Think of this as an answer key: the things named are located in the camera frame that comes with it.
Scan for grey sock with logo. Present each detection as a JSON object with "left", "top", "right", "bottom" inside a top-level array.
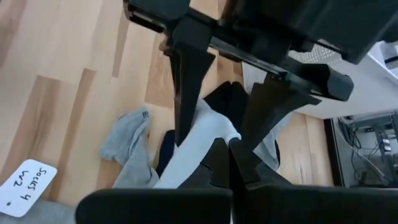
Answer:
[{"left": 98, "top": 107, "right": 160, "bottom": 190}]

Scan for navy blue garment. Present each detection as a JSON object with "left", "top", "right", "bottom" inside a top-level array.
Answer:
[{"left": 154, "top": 129, "right": 177, "bottom": 177}]

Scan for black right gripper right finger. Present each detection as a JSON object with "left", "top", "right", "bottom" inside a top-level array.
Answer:
[{"left": 229, "top": 138, "right": 295, "bottom": 191}]

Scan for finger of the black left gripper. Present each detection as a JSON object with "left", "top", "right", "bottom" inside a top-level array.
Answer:
[
  {"left": 169, "top": 37, "right": 217, "bottom": 147},
  {"left": 240, "top": 73, "right": 323, "bottom": 151}
]

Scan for white cotton sock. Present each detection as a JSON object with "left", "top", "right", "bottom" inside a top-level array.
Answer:
[{"left": 154, "top": 98, "right": 294, "bottom": 190}]

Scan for white handwritten paper tag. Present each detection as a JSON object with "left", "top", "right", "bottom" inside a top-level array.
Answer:
[{"left": 0, "top": 159, "right": 58, "bottom": 218}]

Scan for tangled black cables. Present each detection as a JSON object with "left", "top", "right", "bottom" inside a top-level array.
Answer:
[{"left": 334, "top": 111, "right": 398, "bottom": 189}]

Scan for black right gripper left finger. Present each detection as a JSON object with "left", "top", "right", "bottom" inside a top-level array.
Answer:
[{"left": 177, "top": 138, "right": 231, "bottom": 190}]

